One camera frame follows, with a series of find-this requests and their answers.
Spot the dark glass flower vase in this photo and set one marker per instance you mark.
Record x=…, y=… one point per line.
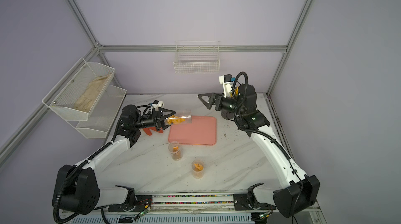
x=227, y=115

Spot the beige cloth in shelf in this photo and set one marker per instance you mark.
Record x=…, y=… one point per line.
x=87, y=100

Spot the pink plastic tray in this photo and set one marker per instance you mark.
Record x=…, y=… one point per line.
x=201, y=131

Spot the aluminium mounting rail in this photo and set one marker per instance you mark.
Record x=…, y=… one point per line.
x=203, y=201

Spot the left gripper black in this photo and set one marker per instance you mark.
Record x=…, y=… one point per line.
x=156, y=117

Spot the clear jar with pretzels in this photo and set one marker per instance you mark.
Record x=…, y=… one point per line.
x=175, y=150

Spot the white wire wall basket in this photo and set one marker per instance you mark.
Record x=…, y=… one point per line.
x=196, y=57

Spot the clear jar front cookies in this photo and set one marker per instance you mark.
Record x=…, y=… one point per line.
x=198, y=169

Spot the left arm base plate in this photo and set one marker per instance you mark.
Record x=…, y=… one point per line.
x=141, y=202

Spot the white mesh shelf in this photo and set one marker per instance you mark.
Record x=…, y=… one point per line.
x=104, y=114
x=62, y=97

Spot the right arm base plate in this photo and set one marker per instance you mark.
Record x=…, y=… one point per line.
x=241, y=202

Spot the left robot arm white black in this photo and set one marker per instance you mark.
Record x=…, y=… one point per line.
x=77, y=191

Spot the upper white mesh shelf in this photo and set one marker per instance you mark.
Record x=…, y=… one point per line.
x=62, y=97

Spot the lower white mesh shelf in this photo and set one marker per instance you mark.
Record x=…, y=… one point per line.
x=104, y=114

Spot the red rubber glove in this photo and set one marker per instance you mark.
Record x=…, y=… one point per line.
x=150, y=130

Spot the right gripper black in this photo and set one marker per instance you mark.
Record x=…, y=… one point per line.
x=217, y=102

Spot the clear jar with cookies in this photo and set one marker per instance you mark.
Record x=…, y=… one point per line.
x=181, y=117

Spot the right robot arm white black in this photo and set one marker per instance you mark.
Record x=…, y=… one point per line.
x=238, y=102

